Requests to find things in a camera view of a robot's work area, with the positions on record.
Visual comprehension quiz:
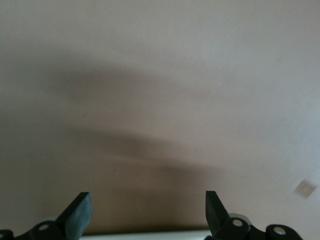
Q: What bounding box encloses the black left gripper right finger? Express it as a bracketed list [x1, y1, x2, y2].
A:
[204, 190, 303, 240]

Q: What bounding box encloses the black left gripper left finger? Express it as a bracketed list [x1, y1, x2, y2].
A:
[0, 191, 93, 240]

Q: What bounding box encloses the brown tape patch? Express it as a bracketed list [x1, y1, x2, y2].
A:
[293, 177, 318, 200]

